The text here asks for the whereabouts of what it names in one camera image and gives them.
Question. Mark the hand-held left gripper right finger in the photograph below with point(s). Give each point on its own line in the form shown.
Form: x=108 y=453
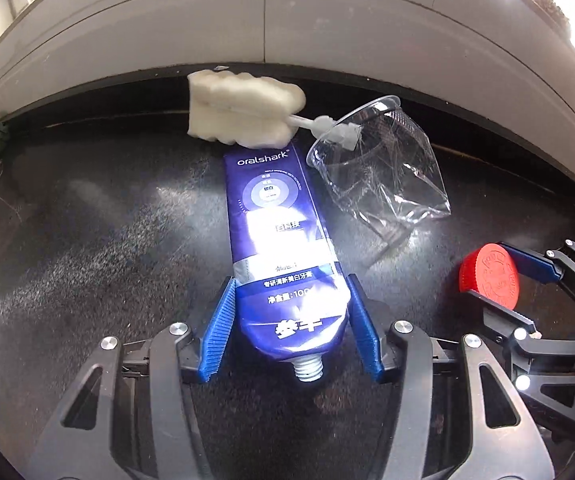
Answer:
x=365 y=330

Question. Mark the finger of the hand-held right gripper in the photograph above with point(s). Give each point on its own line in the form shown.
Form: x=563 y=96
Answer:
x=510 y=320
x=537 y=262

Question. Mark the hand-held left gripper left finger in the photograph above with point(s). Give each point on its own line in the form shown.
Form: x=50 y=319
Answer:
x=217 y=330

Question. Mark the red bottle cap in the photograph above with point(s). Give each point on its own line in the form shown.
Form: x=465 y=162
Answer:
x=490 y=272

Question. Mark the blue toothpaste tube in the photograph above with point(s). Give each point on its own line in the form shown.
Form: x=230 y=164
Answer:
x=287 y=260

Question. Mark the clear plastic cup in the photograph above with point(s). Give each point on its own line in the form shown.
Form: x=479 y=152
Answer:
x=392 y=170

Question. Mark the white sponge bottle brush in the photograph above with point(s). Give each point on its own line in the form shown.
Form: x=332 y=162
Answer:
x=237 y=105

